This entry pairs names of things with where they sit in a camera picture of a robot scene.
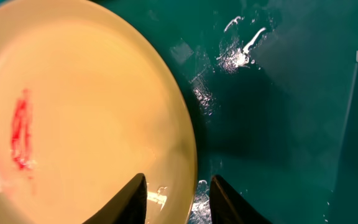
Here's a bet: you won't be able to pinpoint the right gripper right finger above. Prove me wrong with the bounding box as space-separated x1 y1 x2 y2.
209 175 272 224

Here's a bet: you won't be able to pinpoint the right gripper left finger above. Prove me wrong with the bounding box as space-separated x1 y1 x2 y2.
83 173 147 224

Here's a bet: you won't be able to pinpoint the yellow plate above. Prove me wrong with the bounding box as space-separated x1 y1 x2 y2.
0 1 197 223

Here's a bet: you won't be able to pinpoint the teal plastic tray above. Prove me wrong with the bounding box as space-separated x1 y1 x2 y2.
101 0 358 223

